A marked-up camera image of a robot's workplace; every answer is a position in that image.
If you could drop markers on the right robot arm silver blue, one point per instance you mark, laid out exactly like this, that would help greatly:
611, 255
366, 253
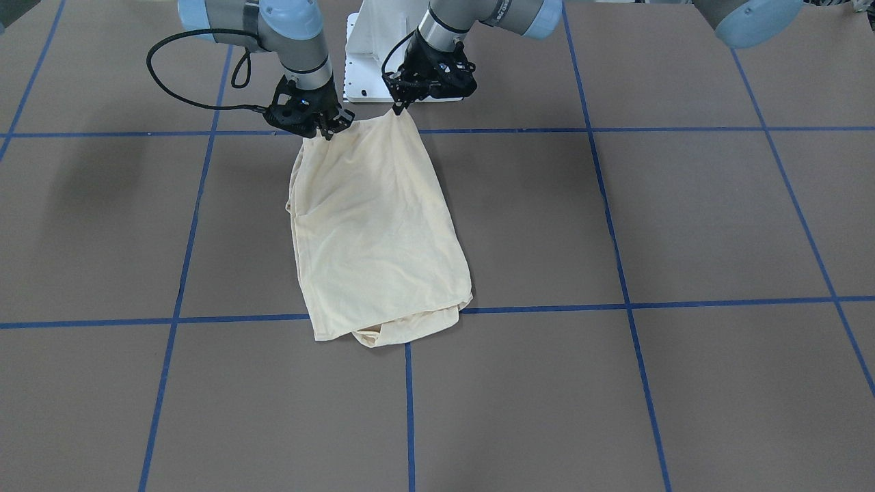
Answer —
293, 30

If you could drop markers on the white central pedestal column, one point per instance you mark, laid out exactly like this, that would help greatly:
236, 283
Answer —
379, 25

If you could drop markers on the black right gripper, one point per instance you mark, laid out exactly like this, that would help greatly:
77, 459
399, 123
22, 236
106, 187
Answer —
327, 100

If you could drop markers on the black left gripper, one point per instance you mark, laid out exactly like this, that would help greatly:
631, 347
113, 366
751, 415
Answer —
425, 60

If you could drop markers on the cream long-sleeve printed shirt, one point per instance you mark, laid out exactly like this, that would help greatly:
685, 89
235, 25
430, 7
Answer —
375, 247

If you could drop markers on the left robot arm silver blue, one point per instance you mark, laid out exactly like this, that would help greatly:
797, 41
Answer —
738, 24

